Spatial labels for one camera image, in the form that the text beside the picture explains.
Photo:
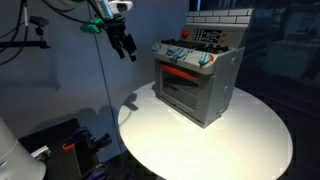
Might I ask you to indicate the black external camera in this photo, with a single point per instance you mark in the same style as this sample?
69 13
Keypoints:
39 21

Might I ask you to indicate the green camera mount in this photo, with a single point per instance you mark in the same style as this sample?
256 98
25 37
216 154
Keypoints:
92 26

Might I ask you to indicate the grey toy stove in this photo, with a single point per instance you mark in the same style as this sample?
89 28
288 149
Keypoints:
206 93

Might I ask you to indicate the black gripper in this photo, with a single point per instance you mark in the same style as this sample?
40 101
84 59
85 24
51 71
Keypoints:
118 31

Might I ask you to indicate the blue stove knob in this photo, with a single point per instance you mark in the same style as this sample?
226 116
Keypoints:
156 47
171 51
204 59
181 53

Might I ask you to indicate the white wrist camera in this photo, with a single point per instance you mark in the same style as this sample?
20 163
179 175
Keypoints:
120 5

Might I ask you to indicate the orange tipped clamp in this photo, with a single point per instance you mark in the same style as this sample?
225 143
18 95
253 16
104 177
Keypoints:
68 147

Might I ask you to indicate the white cylindrical housing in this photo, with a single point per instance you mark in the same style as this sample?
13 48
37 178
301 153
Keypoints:
16 156

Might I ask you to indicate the silver metal bracket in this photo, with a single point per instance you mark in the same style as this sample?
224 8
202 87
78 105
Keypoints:
40 152

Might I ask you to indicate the black tool box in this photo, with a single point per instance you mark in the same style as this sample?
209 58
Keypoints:
50 146

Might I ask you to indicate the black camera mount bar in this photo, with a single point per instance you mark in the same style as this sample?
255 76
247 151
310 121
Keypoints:
23 44

